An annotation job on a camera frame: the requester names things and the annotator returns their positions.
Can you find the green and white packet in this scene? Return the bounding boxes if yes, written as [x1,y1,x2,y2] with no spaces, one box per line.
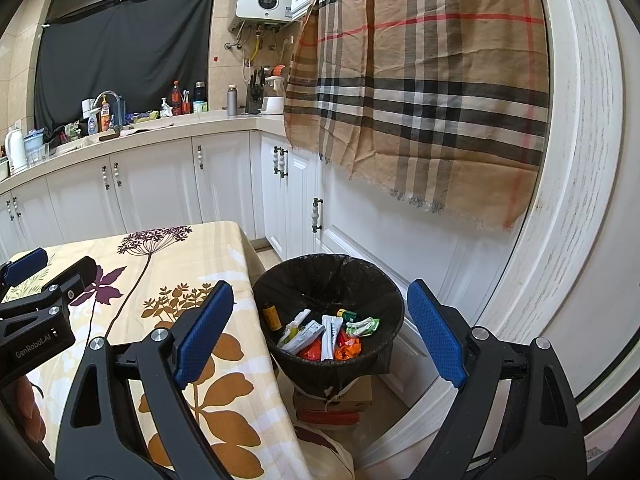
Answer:
[346,317,381,338]

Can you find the chrome faucet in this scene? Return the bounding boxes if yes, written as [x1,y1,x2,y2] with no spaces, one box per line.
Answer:
[94,91,124,133]

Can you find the water filter jug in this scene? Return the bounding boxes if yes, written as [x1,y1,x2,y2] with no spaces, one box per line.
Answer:
[24,130,51,166]

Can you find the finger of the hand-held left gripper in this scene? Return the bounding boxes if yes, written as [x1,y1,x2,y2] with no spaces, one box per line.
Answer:
[0,247,49,288]
[0,256,98,322]

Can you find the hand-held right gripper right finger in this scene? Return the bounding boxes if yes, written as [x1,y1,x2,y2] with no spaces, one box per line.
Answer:
[406,278,588,480]

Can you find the white base cabinets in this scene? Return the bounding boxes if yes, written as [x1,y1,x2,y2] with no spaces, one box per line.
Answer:
[0,130,326,261]

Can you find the brown cardboard box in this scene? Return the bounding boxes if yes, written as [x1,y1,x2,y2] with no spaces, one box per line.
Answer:
[292,375,373,413]

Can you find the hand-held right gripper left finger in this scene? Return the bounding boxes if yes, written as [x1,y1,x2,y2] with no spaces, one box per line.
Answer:
[54,280,236,480]

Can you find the blue and white toothpaste tube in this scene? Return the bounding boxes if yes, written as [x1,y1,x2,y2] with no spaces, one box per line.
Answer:
[320,315,343,362]

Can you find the black curtain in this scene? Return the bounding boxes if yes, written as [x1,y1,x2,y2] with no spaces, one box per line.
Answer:
[34,0,216,133]

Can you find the flat red box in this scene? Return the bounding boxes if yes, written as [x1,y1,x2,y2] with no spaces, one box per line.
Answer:
[295,409,363,426]

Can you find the white electric kettle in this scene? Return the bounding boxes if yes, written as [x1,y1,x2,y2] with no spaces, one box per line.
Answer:
[5,127,28,173]

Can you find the black knife block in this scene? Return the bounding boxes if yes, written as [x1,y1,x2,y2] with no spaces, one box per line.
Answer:
[245,67,266,115]

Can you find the white plastic bag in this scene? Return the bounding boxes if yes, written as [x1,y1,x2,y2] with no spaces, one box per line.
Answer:
[292,422,356,480]

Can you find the white countertop appliance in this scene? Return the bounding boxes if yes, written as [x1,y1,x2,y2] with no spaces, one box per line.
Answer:
[262,64,287,116]

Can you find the floral tablecloth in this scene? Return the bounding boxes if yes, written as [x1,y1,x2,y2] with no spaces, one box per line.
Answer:
[0,220,313,480]

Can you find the white panelled door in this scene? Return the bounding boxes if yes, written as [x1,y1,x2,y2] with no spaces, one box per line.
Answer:
[317,0,626,466]

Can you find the person's left hand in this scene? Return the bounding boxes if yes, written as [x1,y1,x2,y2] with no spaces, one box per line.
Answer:
[15,376,49,442]

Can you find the beige plaid cloth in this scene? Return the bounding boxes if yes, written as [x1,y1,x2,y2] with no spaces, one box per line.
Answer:
[284,0,550,231]

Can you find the orange plastic bag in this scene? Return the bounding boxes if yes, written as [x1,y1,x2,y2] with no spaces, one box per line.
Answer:
[334,337,362,361]

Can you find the black trash bin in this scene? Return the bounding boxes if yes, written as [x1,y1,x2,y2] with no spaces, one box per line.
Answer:
[252,253,406,393]

